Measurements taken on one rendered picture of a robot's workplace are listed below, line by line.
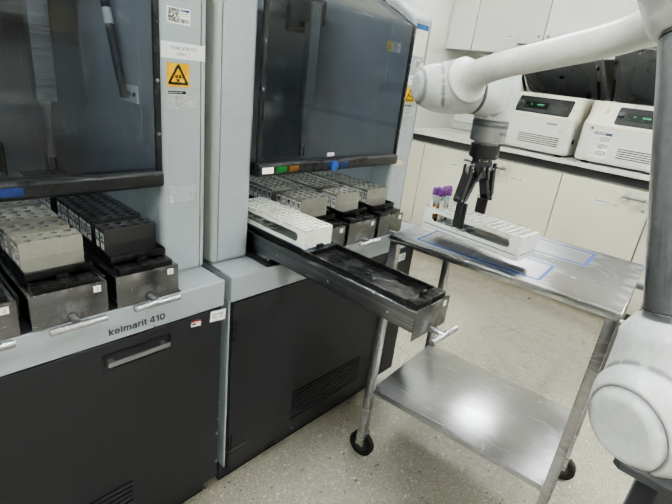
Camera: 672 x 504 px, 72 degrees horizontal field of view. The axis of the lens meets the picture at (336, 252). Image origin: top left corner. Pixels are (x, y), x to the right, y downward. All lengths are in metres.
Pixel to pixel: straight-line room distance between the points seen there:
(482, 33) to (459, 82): 2.74
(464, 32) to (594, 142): 1.33
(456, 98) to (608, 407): 0.70
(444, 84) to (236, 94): 0.48
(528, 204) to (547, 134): 0.46
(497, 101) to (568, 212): 2.10
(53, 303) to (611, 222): 2.89
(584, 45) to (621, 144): 2.15
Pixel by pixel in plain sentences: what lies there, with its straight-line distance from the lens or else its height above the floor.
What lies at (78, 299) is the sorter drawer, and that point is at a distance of 1.01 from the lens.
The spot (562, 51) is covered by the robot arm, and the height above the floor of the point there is 1.32.
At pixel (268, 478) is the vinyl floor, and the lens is 1.67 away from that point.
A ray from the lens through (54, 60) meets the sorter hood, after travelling 0.98.
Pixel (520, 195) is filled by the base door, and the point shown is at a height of 0.61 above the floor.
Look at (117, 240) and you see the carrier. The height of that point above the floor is 0.85.
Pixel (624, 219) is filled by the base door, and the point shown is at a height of 0.63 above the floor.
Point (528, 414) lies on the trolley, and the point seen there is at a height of 0.28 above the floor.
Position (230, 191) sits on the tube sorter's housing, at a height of 0.93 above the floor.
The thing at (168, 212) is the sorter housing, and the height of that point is 0.90.
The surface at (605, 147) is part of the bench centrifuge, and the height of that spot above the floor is 1.01.
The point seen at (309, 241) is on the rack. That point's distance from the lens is 1.16.
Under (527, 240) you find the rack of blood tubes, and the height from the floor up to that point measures 0.90.
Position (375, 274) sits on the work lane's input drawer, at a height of 0.80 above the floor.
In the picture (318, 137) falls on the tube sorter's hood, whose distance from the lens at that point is 1.35.
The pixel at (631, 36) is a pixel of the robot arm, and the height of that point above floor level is 1.35.
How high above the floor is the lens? 1.24
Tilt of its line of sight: 21 degrees down
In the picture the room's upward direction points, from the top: 7 degrees clockwise
